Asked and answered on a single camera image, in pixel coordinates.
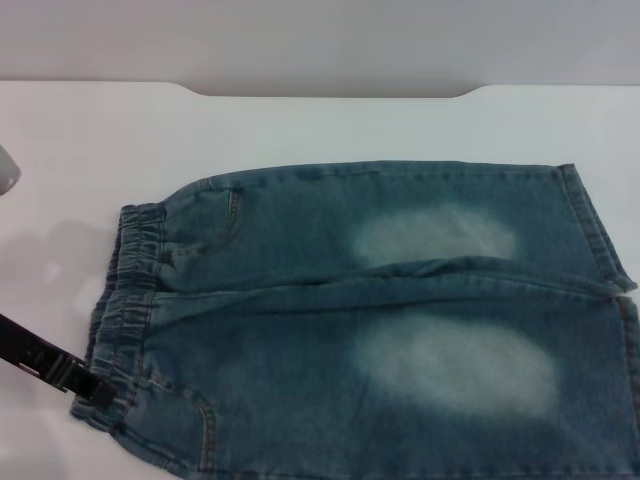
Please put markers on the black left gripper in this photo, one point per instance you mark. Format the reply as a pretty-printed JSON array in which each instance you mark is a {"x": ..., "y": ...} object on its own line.
[{"x": 15, "y": 345}]

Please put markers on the blue denim shorts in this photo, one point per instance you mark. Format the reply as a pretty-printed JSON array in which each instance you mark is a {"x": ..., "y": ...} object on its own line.
[{"x": 310, "y": 350}]

